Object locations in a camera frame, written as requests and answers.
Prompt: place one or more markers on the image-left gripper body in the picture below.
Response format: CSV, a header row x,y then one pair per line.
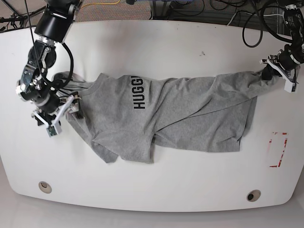
x,y
54,107

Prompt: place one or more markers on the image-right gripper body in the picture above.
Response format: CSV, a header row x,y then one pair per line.
x,y
285,63

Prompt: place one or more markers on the grey printed T-shirt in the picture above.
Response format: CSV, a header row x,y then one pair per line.
x,y
123,117

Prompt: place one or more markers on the red tape rectangle marking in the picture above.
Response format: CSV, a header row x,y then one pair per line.
x,y
276,149

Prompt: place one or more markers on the black tripod legs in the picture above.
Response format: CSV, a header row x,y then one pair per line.
x,y
16,20

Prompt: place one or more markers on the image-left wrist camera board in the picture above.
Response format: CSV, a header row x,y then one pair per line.
x,y
54,130

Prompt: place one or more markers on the left table cable grommet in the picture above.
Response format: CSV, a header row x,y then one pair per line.
x,y
45,187

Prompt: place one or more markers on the table cable grommet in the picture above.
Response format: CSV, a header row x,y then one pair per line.
x,y
45,187
254,195

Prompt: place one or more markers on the right table cable grommet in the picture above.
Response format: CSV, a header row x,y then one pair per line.
x,y
254,195

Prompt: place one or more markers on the grey metal frame leg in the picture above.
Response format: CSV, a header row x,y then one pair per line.
x,y
160,9

